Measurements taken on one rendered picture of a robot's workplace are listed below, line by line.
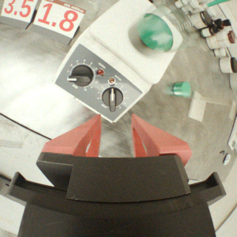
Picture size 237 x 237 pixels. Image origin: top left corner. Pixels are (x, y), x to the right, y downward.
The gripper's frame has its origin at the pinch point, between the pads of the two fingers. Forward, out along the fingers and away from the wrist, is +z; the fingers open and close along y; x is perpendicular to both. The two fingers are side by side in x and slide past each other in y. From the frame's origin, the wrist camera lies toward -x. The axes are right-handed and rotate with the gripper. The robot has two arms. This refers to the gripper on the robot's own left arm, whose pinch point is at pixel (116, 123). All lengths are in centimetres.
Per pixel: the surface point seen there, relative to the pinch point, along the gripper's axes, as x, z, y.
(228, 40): -15.5, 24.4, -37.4
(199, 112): 9.9, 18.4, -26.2
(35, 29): -12.1, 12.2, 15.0
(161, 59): -5.4, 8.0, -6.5
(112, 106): 1.2, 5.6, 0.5
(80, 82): -2.6, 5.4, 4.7
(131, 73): -3.1, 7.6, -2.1
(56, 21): -12.6, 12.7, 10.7
